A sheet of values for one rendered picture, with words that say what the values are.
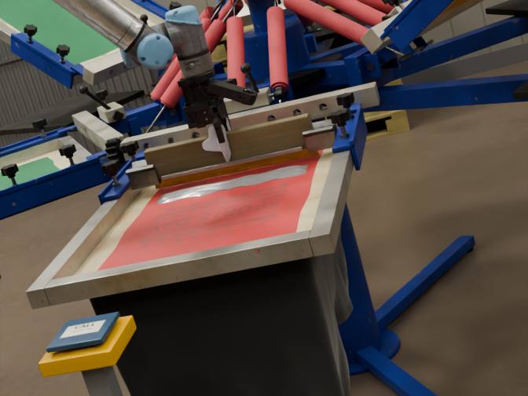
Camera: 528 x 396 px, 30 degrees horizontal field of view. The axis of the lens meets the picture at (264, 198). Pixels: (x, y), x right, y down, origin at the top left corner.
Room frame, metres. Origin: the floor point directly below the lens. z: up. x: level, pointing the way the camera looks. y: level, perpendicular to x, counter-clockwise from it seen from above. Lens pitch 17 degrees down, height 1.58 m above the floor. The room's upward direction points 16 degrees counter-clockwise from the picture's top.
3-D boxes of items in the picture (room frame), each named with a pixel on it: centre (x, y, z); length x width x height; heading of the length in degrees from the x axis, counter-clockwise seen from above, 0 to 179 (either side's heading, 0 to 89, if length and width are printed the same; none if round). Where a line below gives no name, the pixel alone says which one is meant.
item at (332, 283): (1.94, -0.09, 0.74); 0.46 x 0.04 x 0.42; 166
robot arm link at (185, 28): (2.25, 0.07, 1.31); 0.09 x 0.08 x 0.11; 100
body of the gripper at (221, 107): (2.26, 0.07, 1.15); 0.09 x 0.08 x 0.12; 76
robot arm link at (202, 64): (2.25, 0.07, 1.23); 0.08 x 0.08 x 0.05
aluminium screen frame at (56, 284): (2.05, 0.10, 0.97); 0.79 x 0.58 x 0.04; 166
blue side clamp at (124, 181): (2.35, 0.31, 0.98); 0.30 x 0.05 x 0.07; 166
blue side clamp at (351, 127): (2.21, -0.23, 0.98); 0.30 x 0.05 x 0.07; 166
